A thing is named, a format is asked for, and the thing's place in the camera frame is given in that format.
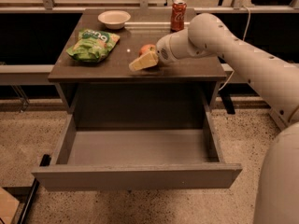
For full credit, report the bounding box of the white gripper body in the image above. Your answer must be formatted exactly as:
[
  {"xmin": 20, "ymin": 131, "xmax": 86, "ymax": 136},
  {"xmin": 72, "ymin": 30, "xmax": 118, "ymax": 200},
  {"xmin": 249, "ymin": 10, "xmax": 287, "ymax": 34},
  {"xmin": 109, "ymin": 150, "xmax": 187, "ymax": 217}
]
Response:
[{"xmin": 156, "ymin": 29, "xmax": 189, "ymax": 63}]

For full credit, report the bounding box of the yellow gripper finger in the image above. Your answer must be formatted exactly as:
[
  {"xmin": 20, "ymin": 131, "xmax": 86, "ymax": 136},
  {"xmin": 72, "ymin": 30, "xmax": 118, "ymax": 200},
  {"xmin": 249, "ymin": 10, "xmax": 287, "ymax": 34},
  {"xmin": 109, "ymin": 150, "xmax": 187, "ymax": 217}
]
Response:
[{"xmin": 129, "ymin": 51, "xmax": 159, "ymax": 71}]

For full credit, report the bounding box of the red apple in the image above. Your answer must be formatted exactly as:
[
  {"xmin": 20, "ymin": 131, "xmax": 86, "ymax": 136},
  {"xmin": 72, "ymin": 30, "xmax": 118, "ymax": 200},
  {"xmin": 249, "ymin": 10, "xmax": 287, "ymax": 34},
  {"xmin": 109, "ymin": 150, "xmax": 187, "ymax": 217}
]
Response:
[{"xmin": 139, "ymin": 44, "xmax": 156, "ymax": 55}]

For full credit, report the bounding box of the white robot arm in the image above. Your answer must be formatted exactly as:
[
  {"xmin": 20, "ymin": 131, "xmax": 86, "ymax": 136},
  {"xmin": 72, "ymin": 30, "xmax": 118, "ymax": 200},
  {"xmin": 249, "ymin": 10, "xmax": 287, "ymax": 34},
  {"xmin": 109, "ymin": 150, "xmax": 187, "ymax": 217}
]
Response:
[{"xmin": 129, "ymin": 13, "xmax": 299, "ymax": 224}]

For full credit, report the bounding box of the open grey top drawer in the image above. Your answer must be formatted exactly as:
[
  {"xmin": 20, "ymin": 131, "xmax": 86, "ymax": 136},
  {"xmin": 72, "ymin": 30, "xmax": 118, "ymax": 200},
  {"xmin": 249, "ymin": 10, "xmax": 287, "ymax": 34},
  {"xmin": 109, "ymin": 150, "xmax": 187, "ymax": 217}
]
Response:
[{"xmin": 31, "ymin": 83, "xmax": 243, "ymax": 192}]

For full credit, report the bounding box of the red soda can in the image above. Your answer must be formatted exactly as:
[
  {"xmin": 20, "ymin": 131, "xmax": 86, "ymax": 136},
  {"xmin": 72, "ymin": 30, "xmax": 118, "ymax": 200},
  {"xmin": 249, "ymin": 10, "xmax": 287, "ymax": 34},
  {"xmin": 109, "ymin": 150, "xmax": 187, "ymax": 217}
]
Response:
[{"xmin": 170, "ymin": 0, "xmax": 187, "ymax": 32}]

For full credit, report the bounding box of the white bowl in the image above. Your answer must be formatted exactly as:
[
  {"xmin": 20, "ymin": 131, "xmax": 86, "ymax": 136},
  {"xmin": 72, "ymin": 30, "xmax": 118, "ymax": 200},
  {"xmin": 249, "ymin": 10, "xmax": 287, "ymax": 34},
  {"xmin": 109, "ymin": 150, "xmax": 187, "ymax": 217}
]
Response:
[{"xmin": 98, "ymin": 10, "xmax": 131, "ymax": 30}]

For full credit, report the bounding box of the grey cabinet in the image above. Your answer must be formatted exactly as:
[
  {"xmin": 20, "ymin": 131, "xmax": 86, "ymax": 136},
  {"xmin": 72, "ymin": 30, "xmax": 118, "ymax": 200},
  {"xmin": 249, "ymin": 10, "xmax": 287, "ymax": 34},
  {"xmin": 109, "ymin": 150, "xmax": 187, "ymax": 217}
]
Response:
[{"xmin": 49, "ymin": 9, "xmax": 225, "ymax": 131}]

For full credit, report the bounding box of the green chip bag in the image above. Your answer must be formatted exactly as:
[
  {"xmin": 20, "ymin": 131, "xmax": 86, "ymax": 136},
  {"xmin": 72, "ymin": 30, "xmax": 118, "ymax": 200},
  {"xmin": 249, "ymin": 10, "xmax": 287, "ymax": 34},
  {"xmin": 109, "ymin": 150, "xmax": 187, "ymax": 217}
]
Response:
[{"xmin": 66, "ymin": 29, "xmax": 120, "ymax": 63}]

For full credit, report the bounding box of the white cable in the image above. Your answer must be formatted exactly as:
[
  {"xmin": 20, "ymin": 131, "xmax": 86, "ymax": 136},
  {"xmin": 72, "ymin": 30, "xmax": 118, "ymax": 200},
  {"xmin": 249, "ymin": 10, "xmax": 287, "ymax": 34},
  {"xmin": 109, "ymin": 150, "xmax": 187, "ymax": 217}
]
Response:
[{"xmin": 218, "ymin": 5, "xmax": 252, "ymax": 92}]

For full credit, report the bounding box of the black floor bracket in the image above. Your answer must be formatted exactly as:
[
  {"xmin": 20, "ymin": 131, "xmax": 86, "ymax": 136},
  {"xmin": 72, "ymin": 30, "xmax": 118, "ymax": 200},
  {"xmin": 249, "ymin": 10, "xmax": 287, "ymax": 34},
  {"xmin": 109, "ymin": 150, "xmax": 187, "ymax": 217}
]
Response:
[{"xmin": 17, "ymin": 154, "xmax": 50, "ymax": 224}]

